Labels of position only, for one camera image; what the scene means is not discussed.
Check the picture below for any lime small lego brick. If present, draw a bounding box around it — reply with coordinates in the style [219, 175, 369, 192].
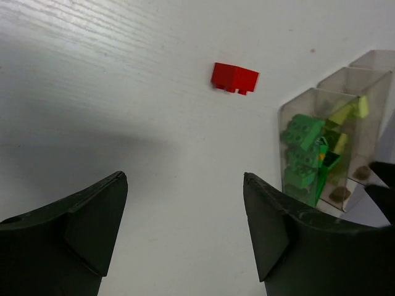
[352, 96, 369, 118]

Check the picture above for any lime and green lego stack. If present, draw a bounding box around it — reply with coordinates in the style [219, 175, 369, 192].
[326, 104, 354, 129]

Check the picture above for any green on lime long lego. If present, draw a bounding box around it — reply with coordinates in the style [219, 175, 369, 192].
[314, 137, 340, 207]

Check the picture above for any clear compartment organizer tray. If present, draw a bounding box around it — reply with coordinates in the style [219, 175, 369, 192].
[278, 49, 394, 213]

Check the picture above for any green long lego brick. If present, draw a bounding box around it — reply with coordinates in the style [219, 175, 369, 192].
[284, 145, 320, 189]

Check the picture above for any green 2x2 lego front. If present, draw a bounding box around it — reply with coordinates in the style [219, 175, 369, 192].
[283, 182, 317, 207]

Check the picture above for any lime 2x2 lego brick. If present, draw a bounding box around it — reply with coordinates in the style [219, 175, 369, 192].
[323, 130, 348, 155]

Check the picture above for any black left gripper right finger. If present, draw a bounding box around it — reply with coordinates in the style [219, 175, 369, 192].
[243, 173, 394, 295]

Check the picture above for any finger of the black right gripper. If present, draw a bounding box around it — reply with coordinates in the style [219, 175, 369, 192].
[365, 161, 394, 226]

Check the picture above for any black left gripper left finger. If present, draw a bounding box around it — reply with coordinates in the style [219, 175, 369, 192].
[1, 171, 128, 295]

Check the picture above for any small red lego brick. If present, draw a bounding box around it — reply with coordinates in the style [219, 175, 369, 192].
[210, 62, 259, 96]

